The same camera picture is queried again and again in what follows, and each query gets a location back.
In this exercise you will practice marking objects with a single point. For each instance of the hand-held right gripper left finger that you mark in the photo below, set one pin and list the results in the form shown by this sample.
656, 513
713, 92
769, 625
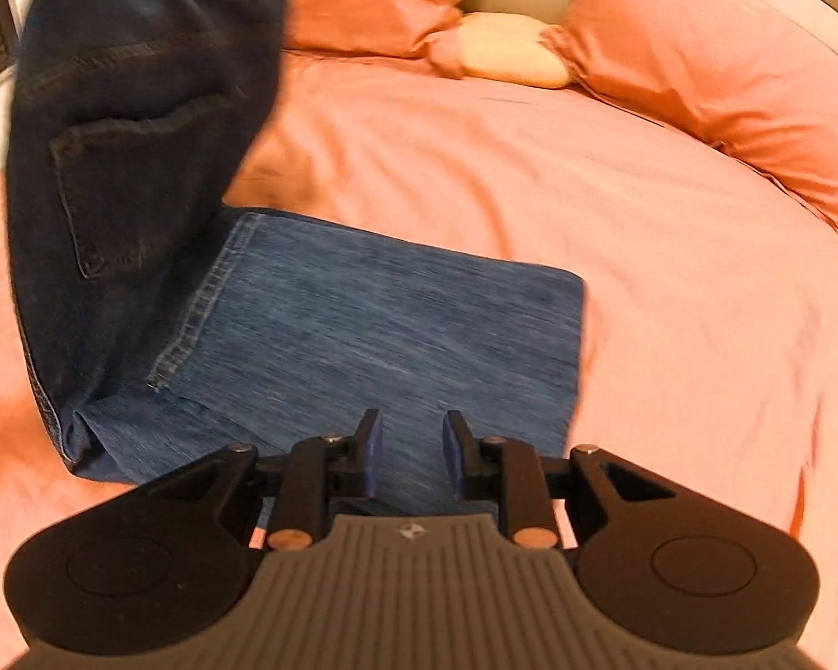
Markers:
369, 453

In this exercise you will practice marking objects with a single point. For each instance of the small yellow pillow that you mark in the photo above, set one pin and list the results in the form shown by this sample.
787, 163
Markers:
513, 52

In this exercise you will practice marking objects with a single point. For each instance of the blue denim pants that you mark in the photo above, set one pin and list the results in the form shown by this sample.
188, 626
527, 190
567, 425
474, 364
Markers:
363, 335

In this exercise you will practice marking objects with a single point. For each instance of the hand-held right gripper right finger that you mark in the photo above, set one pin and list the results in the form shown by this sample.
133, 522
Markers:
454, 453

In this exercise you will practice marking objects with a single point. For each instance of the orange bed sheet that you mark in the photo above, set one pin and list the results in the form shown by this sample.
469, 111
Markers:
670, 307

